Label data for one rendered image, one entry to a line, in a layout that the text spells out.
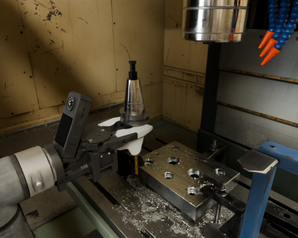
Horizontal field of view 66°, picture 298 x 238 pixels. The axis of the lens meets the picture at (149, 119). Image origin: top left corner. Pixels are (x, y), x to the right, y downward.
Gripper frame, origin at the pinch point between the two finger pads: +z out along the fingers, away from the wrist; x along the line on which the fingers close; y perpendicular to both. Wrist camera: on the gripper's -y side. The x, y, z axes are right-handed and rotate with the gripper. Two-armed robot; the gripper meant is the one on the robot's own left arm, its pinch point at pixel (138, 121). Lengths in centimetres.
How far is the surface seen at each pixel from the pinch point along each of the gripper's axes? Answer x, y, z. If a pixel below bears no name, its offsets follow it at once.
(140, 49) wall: -100, 1, 82
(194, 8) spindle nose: -0.4, -22.6, 17.2
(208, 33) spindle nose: 3.5, -17.4, 17.9
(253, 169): 23.4, 3.3, 6.3
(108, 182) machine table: -24.9, 34.7, 4.3
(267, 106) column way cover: 1, 14, 67
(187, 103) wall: -73, 42, 107
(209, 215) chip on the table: 8.9, 34.7, 19.3
